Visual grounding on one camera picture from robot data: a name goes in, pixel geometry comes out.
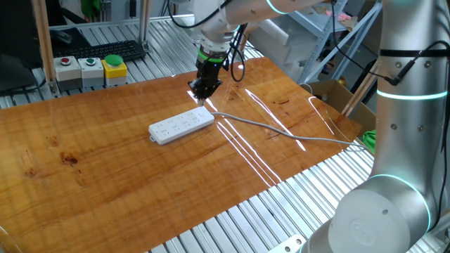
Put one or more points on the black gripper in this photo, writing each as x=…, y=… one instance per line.
x=208, y=72

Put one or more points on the white power strip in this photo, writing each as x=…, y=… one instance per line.
x=179, y=125

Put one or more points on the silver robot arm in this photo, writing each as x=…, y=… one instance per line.
x=408, y=140

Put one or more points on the yellow box green mushroom button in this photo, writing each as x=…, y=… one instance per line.
x=114, y=70

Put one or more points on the grey box small green button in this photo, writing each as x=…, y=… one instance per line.
x=91, y=72

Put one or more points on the grey box red button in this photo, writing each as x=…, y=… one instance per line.
x=67, y=72

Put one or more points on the white foam block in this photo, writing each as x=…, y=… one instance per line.
x=274, y=45

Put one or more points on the black keyboard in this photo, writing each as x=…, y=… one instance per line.
x=102, y=49

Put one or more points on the grey metal shelf rack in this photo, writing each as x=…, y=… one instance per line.
x=309, y=21

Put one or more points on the cardboard box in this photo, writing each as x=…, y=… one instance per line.
x=334, y=98

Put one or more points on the wood grain table mat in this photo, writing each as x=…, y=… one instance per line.
x=105, y=175

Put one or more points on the green hanging cloth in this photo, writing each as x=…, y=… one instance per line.
x=89, y=7

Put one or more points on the wooden sticks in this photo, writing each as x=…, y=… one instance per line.
x=355, y=100

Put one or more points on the pink paper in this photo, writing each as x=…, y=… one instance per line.
x=337, y=15

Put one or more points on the black mouse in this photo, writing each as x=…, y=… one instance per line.
x=61, y=36

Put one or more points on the black monitor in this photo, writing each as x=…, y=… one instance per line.
x=14, y=35

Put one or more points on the aluminium frame post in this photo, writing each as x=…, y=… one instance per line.
x=144, y=21

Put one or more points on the wooden frame post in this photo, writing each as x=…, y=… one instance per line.
x=44, y=42

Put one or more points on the white metal base plate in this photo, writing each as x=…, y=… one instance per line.
x=288, y=246

